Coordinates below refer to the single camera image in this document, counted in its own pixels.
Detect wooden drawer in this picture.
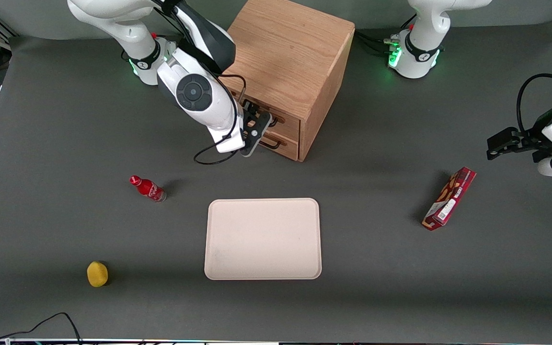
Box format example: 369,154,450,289
226,81,301,140
259,132,299,161

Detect wooden drawer cabinet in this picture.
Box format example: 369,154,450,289
218,0,356,162

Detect red snack box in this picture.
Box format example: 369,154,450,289
422,167,477,231

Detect small red bottle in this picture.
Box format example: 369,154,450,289
129,175,167,203

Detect beige plastic tray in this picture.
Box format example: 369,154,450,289
204,198,322,281

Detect yellow round sponge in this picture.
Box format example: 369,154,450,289
87,261,109,288

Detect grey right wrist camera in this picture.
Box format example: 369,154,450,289
240,113,273,158

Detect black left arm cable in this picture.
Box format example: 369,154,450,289
517,73,552,135

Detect wooden drawer, short black handle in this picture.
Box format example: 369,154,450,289
259,132,299,161

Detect black left base cables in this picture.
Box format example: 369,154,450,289
354,29,401,56

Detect thin black table cable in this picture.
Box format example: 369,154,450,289
0,312,82,345

